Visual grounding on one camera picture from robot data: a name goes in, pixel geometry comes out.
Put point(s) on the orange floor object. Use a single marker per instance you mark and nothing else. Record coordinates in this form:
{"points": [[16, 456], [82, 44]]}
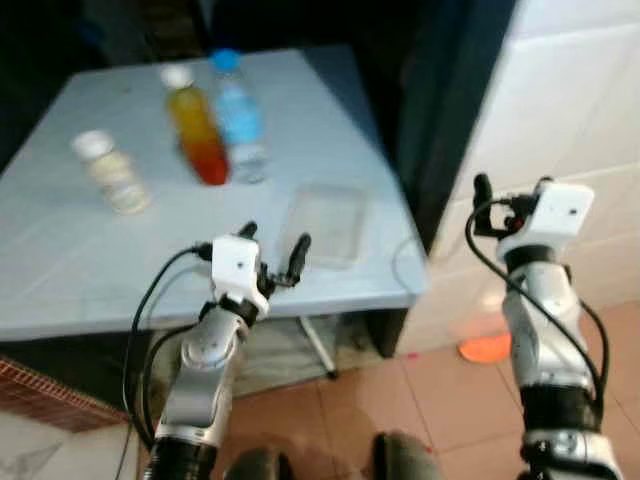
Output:
{"points": [[485, 348]]}

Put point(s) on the blue capped water bottle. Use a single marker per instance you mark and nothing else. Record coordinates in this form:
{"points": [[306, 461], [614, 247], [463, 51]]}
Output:
{"points": [[240, 120]]}

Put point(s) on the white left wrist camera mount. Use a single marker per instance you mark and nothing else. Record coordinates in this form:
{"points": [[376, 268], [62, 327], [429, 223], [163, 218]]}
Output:
{"points": [[235, 265]]}

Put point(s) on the pale white capped bottle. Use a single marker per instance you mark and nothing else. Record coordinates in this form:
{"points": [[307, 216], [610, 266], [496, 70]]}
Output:
{"points": [[112, 175]]}

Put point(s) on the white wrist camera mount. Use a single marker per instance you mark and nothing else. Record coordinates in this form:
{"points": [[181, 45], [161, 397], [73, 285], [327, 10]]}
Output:
{"points": [[235, 265], [555, 215]]}

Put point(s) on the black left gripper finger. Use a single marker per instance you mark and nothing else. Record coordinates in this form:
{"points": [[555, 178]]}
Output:
{"points": [[248, 231], [298, 258]]}

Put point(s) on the red tiled pillar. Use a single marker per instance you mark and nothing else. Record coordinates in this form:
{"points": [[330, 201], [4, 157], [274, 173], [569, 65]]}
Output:
{"points": [[40, 395]]}

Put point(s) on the orange juice bottle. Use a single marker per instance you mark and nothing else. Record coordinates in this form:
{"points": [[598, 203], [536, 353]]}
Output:
{"points": [[197, 130]]}

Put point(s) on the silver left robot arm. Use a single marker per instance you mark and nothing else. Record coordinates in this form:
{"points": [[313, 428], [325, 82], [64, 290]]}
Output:
{"points": [[200, 370]]}

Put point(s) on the clear plastic container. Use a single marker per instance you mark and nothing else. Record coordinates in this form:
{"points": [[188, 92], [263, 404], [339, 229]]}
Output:
{"points": [[325, 228]]}

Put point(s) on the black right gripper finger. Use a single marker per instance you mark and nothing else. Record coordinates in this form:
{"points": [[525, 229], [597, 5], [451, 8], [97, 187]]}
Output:
{"points": [[482, 200], [545, 184]]}

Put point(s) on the grey robot leg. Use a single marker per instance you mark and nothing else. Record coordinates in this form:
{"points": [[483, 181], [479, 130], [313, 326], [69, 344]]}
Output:
{"points": [[258, 466], [405, 458]]}

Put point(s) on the pale blue table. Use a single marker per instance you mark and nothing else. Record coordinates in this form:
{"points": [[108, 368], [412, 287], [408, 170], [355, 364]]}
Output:
{"points": [[60, 250]]}

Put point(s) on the white metal table frame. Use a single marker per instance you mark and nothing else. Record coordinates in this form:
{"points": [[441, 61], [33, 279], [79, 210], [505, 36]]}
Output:
{"points": [[318, 345]]}

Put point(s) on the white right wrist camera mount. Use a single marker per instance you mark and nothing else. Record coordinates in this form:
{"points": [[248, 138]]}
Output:
{"points": [[555, 215]]}

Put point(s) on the grey right robot leg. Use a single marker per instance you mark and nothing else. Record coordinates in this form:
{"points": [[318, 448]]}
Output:
{"points": [[405, 458]]}

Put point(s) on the grey left robot leg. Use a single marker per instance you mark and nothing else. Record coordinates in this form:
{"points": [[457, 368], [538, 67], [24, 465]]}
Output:
{"points": [[258, 466]]}

